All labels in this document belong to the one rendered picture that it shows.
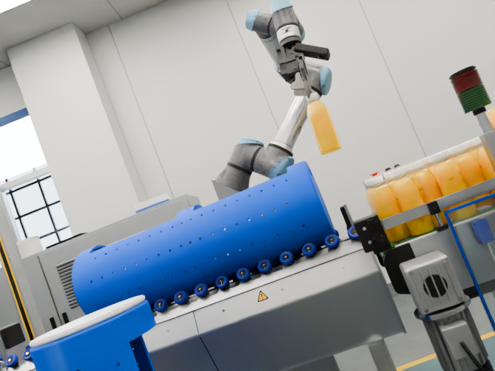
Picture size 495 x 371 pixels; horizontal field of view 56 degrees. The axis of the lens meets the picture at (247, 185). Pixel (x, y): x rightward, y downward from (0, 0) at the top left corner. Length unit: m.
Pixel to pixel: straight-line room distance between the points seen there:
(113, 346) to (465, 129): 4.03
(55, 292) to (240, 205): 2.14
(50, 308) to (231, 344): 2.06
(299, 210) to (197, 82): 3.23
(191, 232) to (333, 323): 0.52
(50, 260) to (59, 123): 1.55
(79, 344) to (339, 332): 0.79
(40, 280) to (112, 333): 2.37
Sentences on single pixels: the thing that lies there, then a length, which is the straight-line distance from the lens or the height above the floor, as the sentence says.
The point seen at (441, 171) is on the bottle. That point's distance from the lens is 1.40.
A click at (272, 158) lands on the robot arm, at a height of 1.32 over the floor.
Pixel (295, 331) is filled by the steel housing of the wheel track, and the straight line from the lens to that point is 1.51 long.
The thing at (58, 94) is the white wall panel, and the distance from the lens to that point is 4.57.
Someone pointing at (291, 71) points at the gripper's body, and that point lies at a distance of 1.53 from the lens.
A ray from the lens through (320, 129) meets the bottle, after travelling 1.47.
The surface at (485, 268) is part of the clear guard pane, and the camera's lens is 1.34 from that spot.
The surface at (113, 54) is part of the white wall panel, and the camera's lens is 4.82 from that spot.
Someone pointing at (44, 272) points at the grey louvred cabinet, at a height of 1.30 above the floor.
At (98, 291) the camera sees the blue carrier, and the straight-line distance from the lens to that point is 1.64.
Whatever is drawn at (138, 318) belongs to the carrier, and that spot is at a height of 1.00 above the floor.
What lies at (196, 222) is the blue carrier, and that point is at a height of 1.17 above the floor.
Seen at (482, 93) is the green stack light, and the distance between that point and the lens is 1.23.
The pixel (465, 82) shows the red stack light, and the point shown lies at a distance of 1.22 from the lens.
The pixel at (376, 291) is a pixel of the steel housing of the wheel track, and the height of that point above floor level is 0.78.
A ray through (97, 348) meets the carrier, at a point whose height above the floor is 0.98.
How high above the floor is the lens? 1.10
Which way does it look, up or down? 5 degrees up
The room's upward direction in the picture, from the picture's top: 21 degrees counter-clockwise
